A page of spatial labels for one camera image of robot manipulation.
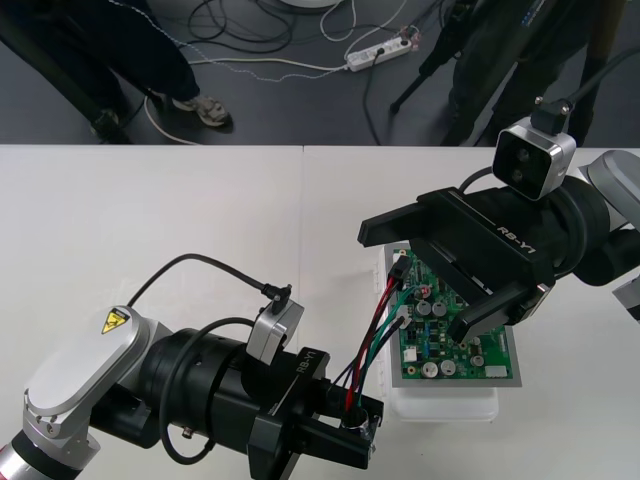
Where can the silver and black right arm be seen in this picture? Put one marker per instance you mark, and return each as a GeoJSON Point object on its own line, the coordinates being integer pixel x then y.
{"type": "Point", "coordinates": [595, 235]}

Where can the silver and black left arm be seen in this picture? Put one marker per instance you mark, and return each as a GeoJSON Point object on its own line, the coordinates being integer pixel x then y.
{"type": "Point", "coordinates": [75, 370]}

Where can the white round base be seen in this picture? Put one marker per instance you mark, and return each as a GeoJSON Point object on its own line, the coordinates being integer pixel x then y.
{"type": "Point", "coordinates": [312, 2]}

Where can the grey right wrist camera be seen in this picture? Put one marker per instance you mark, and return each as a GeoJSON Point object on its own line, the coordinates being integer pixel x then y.
{"type": "Point", "coordinates": [530, 160]}

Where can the green circuit board grey frame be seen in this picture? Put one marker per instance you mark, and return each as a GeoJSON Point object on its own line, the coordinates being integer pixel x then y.
{"type": "Point", "coordinates": [435, 345]}

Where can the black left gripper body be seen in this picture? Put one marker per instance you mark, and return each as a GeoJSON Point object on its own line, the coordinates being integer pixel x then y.
{"type": "Point", "coordinates": [280, 425]}

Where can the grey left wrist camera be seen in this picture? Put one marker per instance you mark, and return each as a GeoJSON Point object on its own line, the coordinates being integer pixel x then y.
{"type": "Point", "coordinates": [272, 335]}

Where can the white power strip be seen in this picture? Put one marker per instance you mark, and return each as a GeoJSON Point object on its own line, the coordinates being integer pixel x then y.
{"type": "Point", "coordinates": [375, 52]}

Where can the person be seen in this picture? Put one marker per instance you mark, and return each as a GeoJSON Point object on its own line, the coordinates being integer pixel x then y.
{"type": "Point", "coordinates": [480, 50]}
{"type": "Point", "coordinates": [125, 45]}

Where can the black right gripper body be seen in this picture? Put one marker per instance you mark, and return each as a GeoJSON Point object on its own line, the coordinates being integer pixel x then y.
{"type": "Point", "coordinates": [495, 240]}

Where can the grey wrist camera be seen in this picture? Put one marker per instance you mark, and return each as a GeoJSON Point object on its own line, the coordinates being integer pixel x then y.
{"type": "Point", "coordinates": [530, 160]}
{"type": "Point", "coordinates": [272, 335]}

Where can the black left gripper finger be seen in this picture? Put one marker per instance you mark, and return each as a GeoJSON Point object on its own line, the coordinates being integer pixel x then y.
{"type": "Point", "coordinates": [330, 442]}
{"type": "Point", "coordinates": [372, 410]}

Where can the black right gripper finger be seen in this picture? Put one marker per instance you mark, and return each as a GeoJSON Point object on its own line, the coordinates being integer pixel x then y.
{"type": "Point", "coordinates": [487, 315]}
{"type": "Point", "coordinates": [390, 225]}

